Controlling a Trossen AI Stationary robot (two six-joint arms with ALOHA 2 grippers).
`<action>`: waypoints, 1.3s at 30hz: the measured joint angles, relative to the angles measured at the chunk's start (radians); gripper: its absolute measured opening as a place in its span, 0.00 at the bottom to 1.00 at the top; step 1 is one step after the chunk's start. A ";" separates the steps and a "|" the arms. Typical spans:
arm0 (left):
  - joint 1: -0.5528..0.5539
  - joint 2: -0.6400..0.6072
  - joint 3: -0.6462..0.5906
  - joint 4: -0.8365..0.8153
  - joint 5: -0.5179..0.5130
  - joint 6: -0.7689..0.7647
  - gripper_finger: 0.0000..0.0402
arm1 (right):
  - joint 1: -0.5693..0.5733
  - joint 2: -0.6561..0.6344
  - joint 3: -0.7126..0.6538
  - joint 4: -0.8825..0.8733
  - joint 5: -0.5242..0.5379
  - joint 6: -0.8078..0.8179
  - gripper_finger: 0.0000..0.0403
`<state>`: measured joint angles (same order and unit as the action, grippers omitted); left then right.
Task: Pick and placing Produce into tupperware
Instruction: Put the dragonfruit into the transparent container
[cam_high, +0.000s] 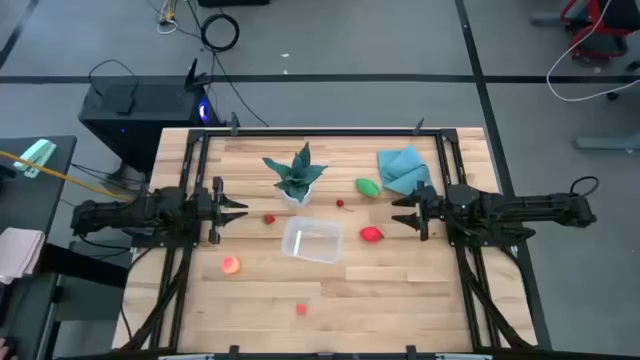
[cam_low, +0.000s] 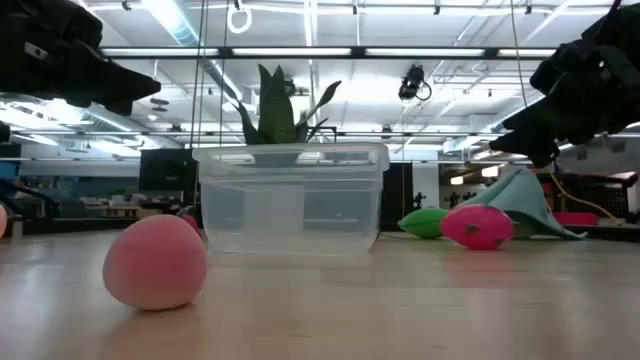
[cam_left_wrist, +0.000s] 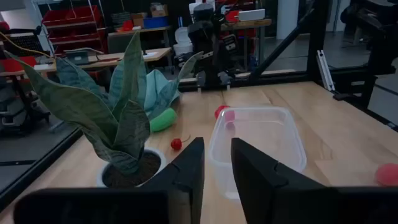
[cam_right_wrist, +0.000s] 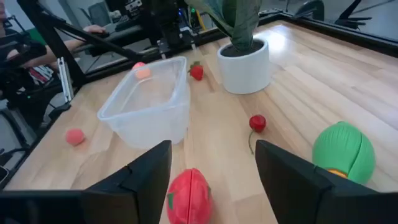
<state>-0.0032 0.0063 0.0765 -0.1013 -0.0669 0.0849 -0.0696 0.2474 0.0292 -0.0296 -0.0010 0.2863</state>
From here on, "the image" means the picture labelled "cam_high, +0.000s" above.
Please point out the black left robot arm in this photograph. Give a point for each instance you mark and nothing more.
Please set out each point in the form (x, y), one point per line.
(150, 210)

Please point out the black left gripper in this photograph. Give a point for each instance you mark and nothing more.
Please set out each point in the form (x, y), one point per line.
(210, 210)

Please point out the small red toy cherry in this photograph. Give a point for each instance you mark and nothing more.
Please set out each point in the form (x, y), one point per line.
(340, 203)

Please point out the grey desk foot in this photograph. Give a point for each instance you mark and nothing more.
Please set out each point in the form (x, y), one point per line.
(610, 143)

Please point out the black computer tower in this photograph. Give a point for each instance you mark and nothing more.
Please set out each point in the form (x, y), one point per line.
(140, 115)

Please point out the black metal table frame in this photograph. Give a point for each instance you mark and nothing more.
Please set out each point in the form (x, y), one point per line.
(325, 133)

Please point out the magenta-red grooved toy fruit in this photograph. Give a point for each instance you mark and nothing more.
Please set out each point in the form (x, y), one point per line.
(371, 234)

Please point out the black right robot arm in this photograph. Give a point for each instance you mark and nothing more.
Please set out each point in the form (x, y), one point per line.
(525, 210)

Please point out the person's hand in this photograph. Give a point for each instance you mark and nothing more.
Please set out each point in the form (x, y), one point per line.
(4, 347)

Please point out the black side table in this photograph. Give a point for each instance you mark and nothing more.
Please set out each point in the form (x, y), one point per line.
(25, 200)

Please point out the clear plastic tupperware container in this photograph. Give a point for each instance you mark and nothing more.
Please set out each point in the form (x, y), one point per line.
(312, 242)

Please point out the red and black chair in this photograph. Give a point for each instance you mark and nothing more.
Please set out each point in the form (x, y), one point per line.
(595, 42)

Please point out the small red toy strawberry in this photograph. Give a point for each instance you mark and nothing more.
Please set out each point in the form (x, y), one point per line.
(270, 219)

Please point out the pink folded cloth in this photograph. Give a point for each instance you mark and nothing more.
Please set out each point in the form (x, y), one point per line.
(17, 252)

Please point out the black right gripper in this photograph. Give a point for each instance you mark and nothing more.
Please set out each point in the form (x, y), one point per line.
(430, 207)

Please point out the artificial plant in white pot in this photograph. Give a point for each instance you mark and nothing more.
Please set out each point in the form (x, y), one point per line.
(299, 172)

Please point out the teal folded cloth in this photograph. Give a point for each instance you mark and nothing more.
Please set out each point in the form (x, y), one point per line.
(400, 170)

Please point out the small pink-red round toy fruit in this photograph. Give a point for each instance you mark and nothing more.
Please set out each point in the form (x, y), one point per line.
(301, 309)

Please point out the green toy mango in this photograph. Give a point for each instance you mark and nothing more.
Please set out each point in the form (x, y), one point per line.
(367, 187)

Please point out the orange-pink toy peach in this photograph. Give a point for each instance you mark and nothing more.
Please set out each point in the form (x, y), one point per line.
(230, 265)

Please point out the mint green stapler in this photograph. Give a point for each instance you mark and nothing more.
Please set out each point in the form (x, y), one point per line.
(36, 155)

